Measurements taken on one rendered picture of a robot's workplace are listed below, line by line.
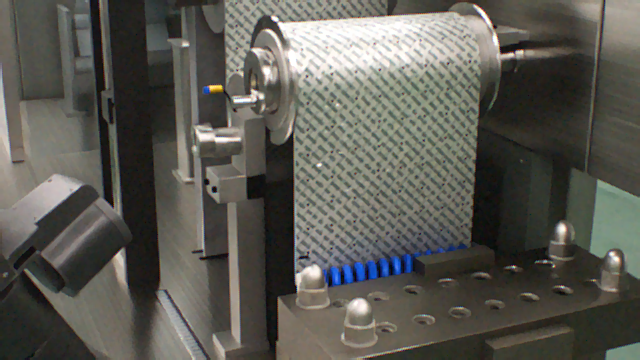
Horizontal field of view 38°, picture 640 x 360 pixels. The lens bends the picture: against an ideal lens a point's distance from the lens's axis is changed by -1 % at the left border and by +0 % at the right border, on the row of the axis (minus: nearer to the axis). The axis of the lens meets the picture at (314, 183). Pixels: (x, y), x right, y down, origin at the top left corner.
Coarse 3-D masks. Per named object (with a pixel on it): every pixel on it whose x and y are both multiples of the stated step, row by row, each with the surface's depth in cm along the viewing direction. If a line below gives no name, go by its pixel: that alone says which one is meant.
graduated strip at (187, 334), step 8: (160, 296) 131; (168, 296) 131; (160, 304) 129; (168, 304) 129; (176, 304) 129; (168, 312) 127; (176, 312) 127; (176, 320) 124; (184, 320) 124; (176, 328) 122; (184, 328) 122; (192, 328) 122; (184, 336) 120; (192, 336) 120; (184, 344) 118; (192, 344) 118; (200, 344) 118; (192, 352) 116; (200, 352) 116
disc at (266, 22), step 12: (264, 24) 104; (276, 24) 101; (252, 36) 108; (276, 36) 101; (288, 36) 99; (252, 48) 109; (288, 48) 98; (288, 60) 99; (288, 72) 99; (288, 108) 101; (288, 120) 101; (276, 132) 105; (288, 132) 102
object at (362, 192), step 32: (352, 128) 104; (384, 128) 105; (416, 128) 107; (448, 128) 109; (320, 160) 103; (352, 160) 105; (384, 160) 107; (416, 160) 108; (448, 160) 110; (320, 192) 104; (352, 192) 106; (384, 192) 108; (416, 192) 110; (448, 192) 112; (320, 224) 106; (352, 224) 107; (384, 224) 109; (416, 224) 111; (448, 224) 113; (320, 256) 107; (352, 256) 109; (384, 256) 111
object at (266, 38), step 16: (464, 16) 112; (272, 32) 102; (480, 32) 110; (272, 48) 102; (480, 48) 109; (288, 80) 100; (480, 80) 109; (288, 96) 100; (480, 96) 111; (272, 128) 105
